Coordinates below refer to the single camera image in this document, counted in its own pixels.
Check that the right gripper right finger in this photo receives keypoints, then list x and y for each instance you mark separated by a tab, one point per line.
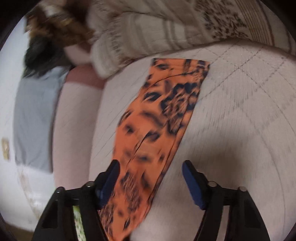
244	219

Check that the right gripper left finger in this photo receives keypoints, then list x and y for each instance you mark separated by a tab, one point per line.
57	219

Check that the orange black floral garment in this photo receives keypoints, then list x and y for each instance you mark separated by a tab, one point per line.
147	137

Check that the dark brown clothes pile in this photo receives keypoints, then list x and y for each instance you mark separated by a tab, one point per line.
53	26

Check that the green white patterned pillow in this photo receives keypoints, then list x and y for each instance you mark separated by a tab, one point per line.
78	224

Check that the pink quilted mattress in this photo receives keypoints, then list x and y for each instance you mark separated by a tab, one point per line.
241	133

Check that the pink bolster pillow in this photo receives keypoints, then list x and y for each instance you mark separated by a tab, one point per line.
74	126

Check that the grey blue pillow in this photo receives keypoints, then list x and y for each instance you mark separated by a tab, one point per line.
34	115

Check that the beige striped patterned blanket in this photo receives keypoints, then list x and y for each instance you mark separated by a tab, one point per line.
128	30

